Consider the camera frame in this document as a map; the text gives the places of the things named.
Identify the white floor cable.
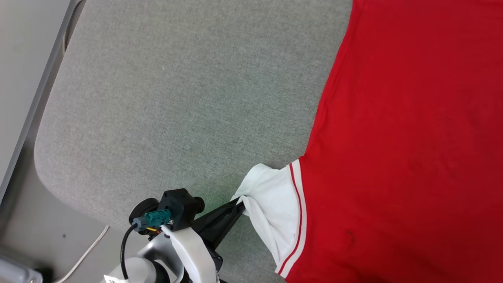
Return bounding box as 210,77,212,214
51,225,110,283

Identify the red white basketball jersey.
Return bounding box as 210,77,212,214
230,0,503,283

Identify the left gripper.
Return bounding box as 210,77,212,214
129,197,247,283

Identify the left black cable teal connector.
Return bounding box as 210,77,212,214
120,209,173,280

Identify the grey baseboard strip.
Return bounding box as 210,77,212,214
0,0,79,205

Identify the light grey plastic housing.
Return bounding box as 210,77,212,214
0,255,44,283

